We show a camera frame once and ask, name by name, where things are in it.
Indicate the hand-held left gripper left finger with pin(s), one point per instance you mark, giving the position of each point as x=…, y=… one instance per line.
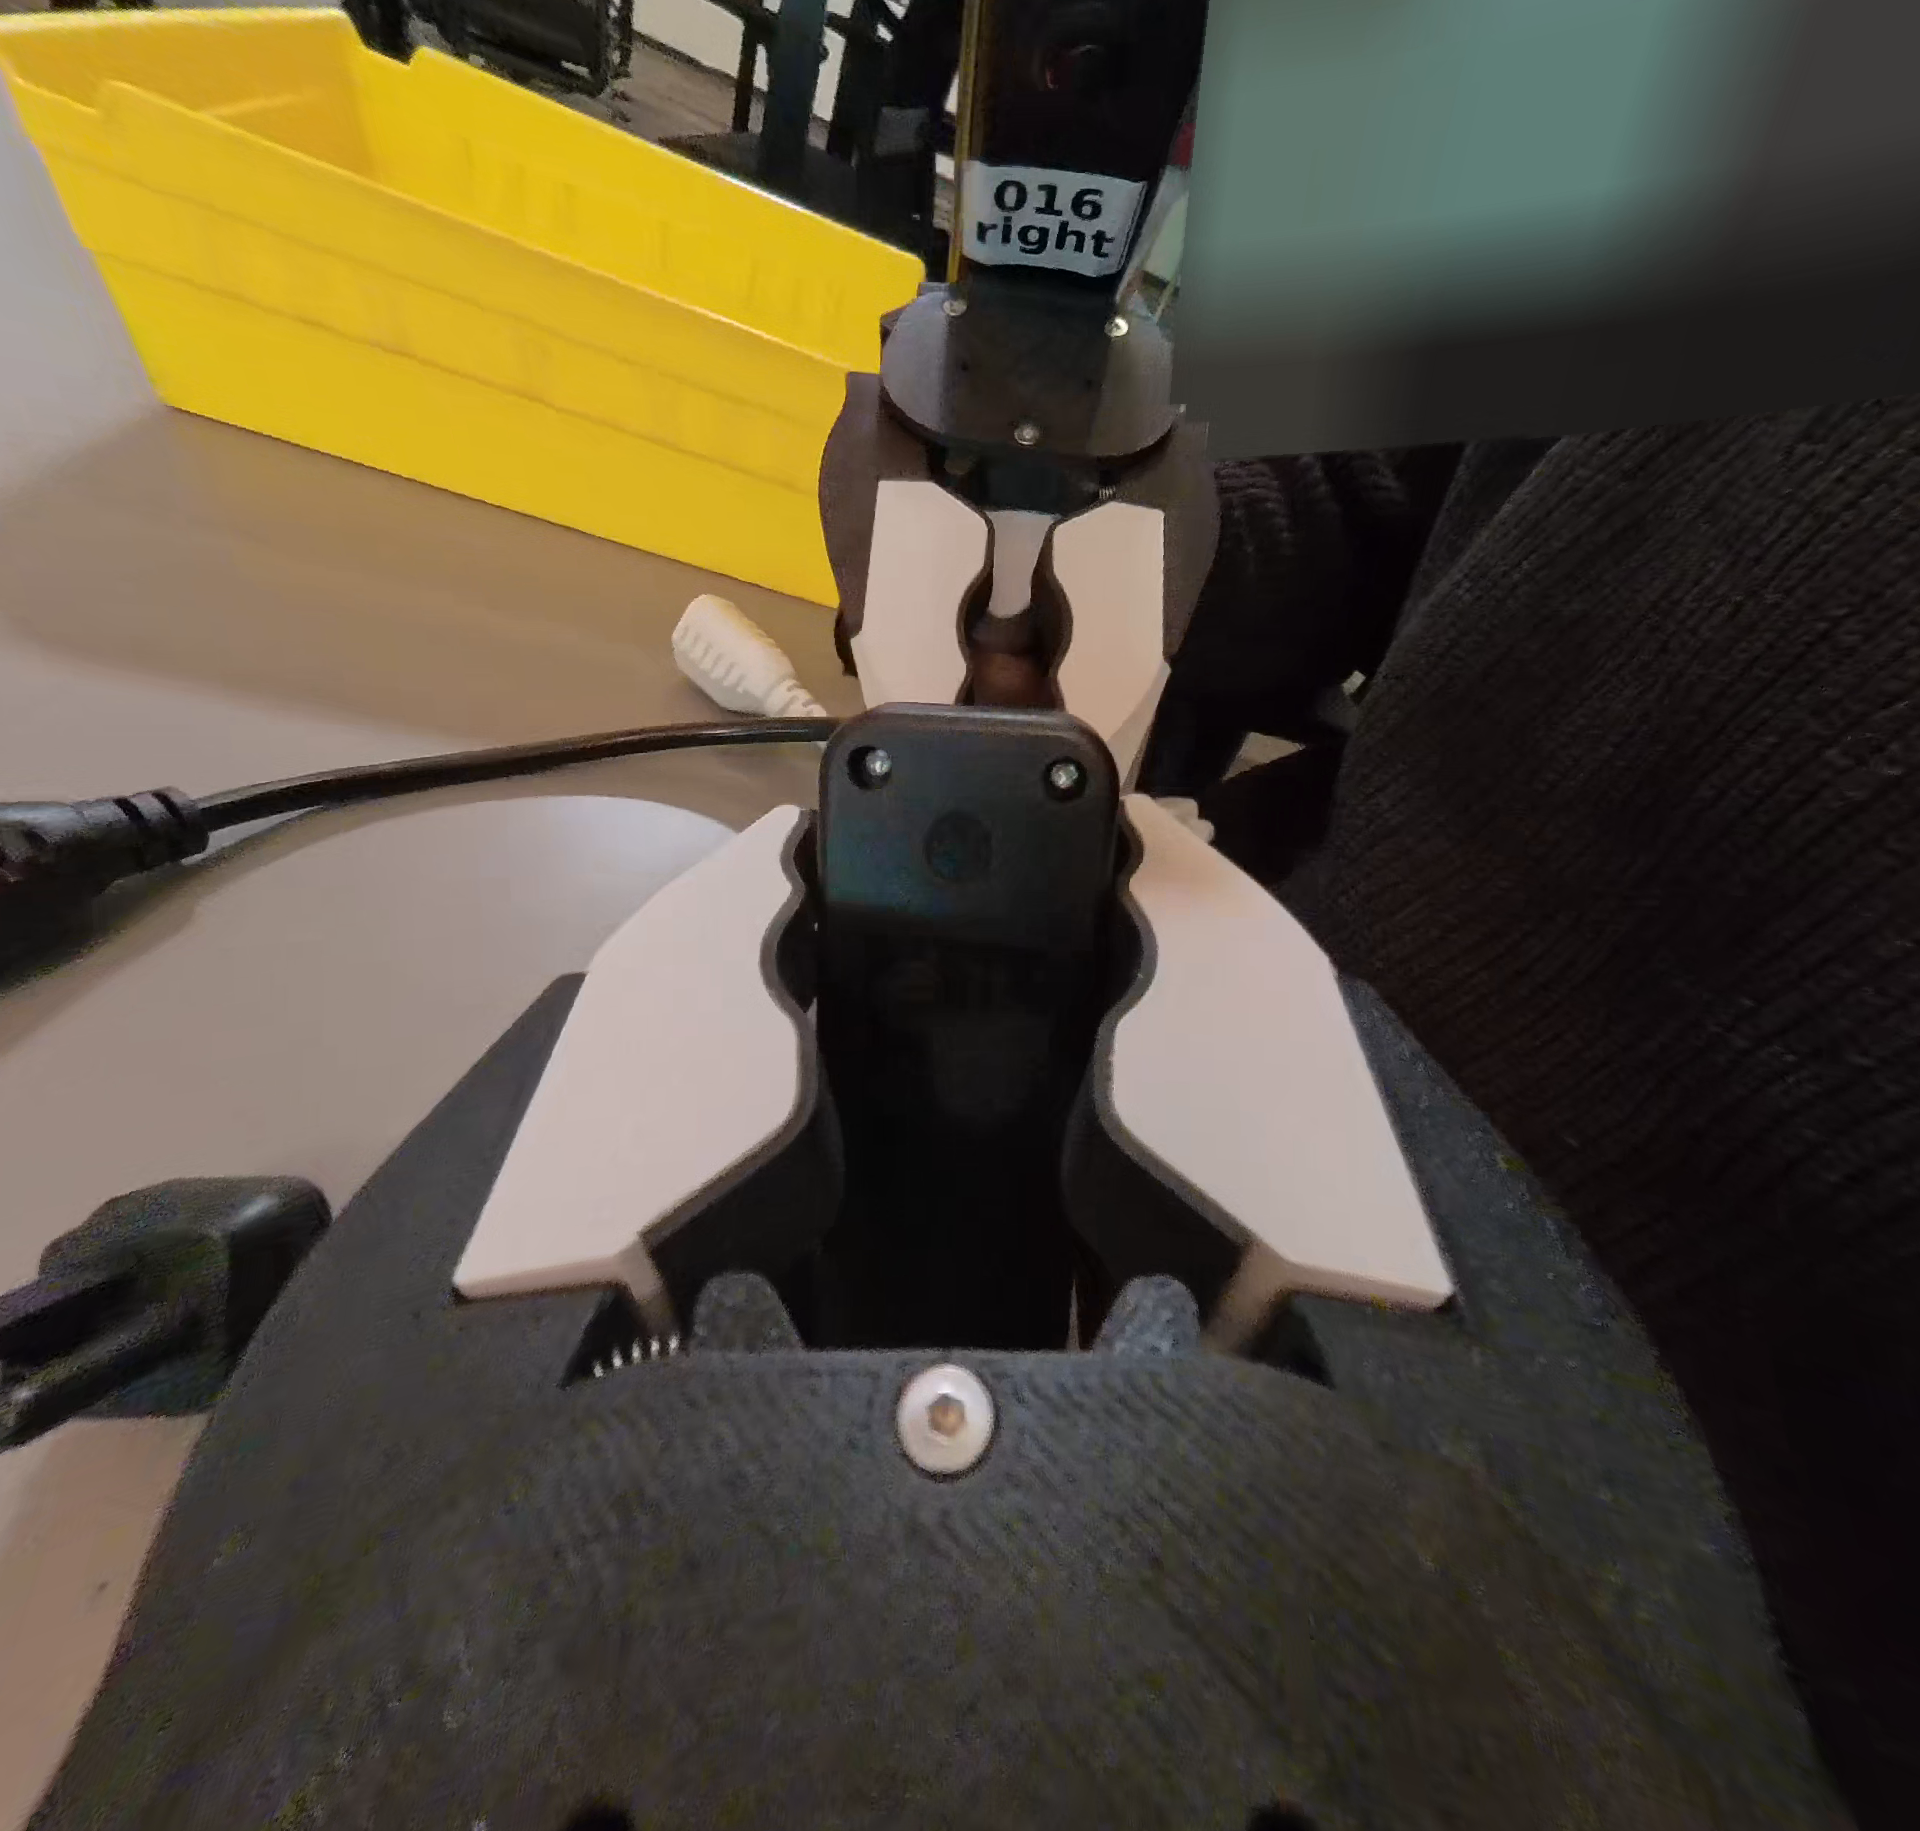
x=657, y=1051

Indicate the person's right forearm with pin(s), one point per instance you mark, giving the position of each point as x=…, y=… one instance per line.
x=1305, y=589

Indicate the standing desk with blue legs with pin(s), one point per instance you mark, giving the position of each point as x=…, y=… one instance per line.
x=792, y=43

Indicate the yellow plastic bin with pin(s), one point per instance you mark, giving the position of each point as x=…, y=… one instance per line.
x=447, y=333

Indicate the white plug adapter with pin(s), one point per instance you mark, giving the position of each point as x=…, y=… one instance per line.
x=1188, y=814

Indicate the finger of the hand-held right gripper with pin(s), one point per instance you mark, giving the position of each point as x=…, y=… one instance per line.
x=1117, y=602
x=909, y=589

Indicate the black power strip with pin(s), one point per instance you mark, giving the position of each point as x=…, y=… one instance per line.
x=968, y=871

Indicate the grey desk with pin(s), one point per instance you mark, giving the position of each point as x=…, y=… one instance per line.
x=297, y=631

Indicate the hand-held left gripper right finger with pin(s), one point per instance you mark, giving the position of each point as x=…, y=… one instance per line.
x=1259, y=1084

